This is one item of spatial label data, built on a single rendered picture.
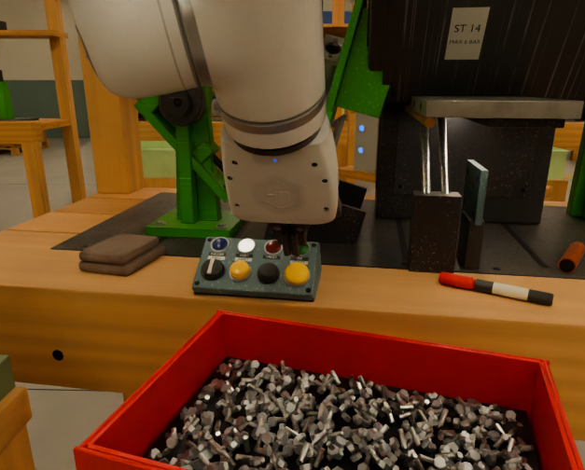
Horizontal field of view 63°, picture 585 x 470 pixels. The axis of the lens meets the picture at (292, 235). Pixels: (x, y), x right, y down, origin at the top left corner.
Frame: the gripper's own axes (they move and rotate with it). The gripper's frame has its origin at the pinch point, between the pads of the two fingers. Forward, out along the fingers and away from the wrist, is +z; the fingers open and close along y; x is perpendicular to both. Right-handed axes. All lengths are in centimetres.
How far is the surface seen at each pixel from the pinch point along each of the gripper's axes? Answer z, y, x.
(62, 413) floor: 129, -98, 11
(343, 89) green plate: 3.2, 3.6, 29.9
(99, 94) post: 25, -57, 59
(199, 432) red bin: -1.8, -4.5, -21.3
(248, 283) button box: 7.9, -5.8, -1.6
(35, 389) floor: 136, -117, 20
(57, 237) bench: 25, -48, 16
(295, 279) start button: 6.8, -0.1, -1.3
